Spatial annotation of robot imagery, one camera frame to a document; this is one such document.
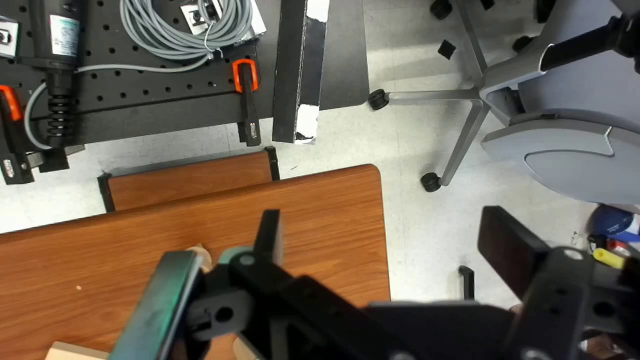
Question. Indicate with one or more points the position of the black flat panel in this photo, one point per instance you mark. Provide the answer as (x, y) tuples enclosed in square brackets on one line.
[(292, 67)]

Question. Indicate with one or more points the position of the grey office chair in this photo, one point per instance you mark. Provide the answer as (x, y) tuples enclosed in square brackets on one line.
[(572, 133)]

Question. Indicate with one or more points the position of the blue plastic object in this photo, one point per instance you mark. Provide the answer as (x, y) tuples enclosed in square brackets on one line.
[(610, 220)]

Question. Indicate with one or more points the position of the black perforated base board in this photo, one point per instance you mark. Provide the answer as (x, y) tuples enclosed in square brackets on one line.
[(133, 87)]

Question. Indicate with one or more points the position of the yellow marker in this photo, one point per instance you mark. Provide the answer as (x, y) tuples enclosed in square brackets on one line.
[(609, 257)]

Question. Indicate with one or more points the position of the wooden lower table shelf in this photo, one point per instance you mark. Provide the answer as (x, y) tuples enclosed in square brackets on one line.
[(190, 183)]

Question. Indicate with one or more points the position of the light wooden goblet cup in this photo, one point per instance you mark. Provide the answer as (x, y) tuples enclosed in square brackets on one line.
[(203, 254)]

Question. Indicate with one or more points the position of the orange and black clamp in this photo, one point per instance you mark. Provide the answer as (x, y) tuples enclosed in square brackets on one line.
[(10, 106), (244, 73)]

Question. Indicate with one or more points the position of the grey metal mount plate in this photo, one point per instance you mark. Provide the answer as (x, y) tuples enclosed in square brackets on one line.
[(160, 306)]

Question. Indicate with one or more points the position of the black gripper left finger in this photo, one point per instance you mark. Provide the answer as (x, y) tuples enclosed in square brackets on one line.
[(271, 232)]

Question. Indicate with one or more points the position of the small black bracket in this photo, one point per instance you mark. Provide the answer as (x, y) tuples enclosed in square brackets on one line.
[(467, 280)]

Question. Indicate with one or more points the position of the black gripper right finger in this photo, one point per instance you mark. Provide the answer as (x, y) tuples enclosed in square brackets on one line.
[(510, 247)]

